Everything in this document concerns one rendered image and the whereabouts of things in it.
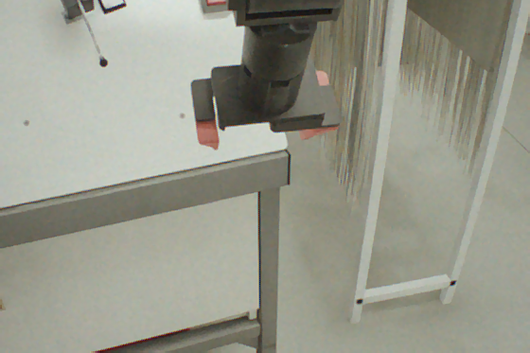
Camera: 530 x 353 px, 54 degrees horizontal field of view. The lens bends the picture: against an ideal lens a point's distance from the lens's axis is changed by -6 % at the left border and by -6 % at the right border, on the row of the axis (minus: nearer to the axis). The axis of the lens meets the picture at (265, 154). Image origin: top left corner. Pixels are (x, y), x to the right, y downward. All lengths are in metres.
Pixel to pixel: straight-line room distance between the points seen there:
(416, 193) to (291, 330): 0.87
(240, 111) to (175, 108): 0.38
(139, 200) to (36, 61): 0.27
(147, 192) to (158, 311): 0.32
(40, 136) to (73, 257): 0.23
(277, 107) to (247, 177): 0.41
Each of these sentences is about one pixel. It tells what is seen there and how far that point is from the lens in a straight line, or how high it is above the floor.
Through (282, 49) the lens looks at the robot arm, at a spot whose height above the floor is 1.20.
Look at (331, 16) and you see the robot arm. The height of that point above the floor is 1.22.
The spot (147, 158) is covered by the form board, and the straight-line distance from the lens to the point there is 0.86.
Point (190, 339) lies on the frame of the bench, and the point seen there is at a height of 0.40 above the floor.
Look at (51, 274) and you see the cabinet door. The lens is 1.00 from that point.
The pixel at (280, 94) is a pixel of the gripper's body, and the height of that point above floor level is 1.14.
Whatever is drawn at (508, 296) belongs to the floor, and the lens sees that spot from 1.98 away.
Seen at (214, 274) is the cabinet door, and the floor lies 0.59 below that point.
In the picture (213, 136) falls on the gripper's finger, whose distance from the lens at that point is 0.53.
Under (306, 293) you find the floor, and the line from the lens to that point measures 1.84.
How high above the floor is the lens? 1.37
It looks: 34 degrees down
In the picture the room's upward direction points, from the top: straight up
